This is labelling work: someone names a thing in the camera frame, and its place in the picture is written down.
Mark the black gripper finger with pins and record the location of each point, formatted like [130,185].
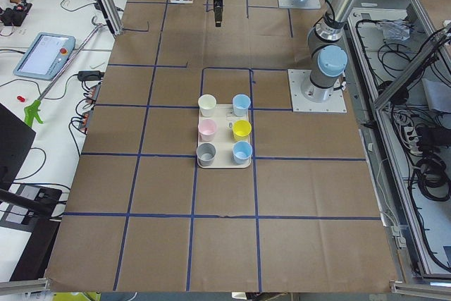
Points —
[218,12]

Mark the white plastic cup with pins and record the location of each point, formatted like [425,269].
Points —
[207,105]

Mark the light blue plastic cup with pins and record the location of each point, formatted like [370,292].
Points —
[241,104]

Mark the pink plastic cup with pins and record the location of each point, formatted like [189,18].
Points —
[207,129]

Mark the yellow plastic cup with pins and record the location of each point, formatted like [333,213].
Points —
[241,130]

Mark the grey plastic cup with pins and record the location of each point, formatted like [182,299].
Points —
[206,153]

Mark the cream rabbit print tray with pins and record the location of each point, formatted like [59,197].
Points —
[223,140]

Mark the black power adapter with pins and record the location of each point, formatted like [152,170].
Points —
[90,75]

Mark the teach pendant tablet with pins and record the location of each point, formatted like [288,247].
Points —
[45,57]

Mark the brown paper table cover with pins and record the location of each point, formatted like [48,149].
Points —
[197,176]

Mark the black computer monitor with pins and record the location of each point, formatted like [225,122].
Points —
[30,200]

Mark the green handled reach grabber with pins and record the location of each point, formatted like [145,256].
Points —
[32,111]

